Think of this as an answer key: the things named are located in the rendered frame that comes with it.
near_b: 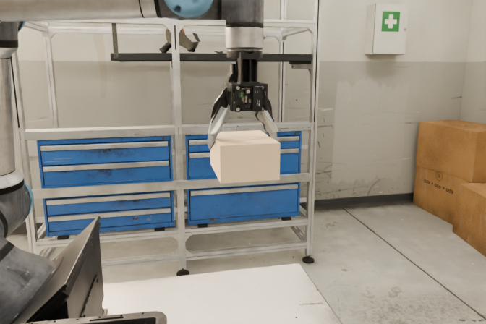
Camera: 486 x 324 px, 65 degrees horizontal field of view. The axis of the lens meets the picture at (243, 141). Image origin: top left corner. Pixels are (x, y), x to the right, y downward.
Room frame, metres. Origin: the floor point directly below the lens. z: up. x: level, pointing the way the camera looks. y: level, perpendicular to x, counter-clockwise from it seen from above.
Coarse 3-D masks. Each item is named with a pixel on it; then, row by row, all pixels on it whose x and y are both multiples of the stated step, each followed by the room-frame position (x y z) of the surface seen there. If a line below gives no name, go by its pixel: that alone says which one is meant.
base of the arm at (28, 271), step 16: (0, 256) 0.63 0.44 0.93; (16, 256) 0.65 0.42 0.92; (32, 256) 0.67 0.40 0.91; (0, 272) 0.61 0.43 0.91; (16, 272) 0.62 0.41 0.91; (32, 272) 0.63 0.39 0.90; (48, 272) 0.65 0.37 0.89; (0, 288) 0.60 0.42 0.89; (16, 288) 0.61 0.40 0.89; (32, 288) 0.61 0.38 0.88; (0, 304) 0.59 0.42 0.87; (16, 304) 0.59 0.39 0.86; (0, 320) 0.58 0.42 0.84
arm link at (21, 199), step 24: (0, 24) 0.71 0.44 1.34; (24, 24) 0.80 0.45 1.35; (0, 48) 0.72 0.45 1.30; (0, 72) 0.73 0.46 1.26; (0, 96) 0.73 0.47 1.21; (0, 120) 0.74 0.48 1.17; (0, 144) 0.74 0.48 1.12; (0, 168) 0.74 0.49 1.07; (0, 192) 0.73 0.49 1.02; (24, 192) 0.79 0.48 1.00; (24, 216) 0.79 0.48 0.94
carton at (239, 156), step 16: (224, 144) 0.72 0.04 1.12; (240, 144) 0.72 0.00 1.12; (256, 144) 0.72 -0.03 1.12; (272, 144) 0.73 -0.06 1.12; (224, 160) 0.71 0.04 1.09; (240, 160) 0.72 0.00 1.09; (256, 160) 0.72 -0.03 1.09; (272, 160) 0.73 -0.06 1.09; (224, 176) 0.71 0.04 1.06; (240, 176) 0.72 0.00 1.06; (256, 176) 0.72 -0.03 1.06; (272, 176) 0.73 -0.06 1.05
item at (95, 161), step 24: (48, 144) 2.03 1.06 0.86; (72, 144) 2.06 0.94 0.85; (96, 144) 2.07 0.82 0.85; (120, 144) 2.09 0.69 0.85; (144, 144) 2.12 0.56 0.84; (168, 144) 2.14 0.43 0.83; (48, 168) 2.01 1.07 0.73; (72, 168) 2.04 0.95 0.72; (96, 168) 2.06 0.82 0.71; (120, 168) 2.10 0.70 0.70; (144, 168) 2.13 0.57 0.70; (168, 168) 2.16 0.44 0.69; (144, 192) 2.13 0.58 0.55; (168, 192) 2.15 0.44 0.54; (48, 216) 2.02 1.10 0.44; (72, 216) 2.03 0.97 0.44; (96, 216) 2.06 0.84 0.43; (120, 216) 2.10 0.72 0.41; (144, 216) 2.13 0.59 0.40; (168, 216) 2.15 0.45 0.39
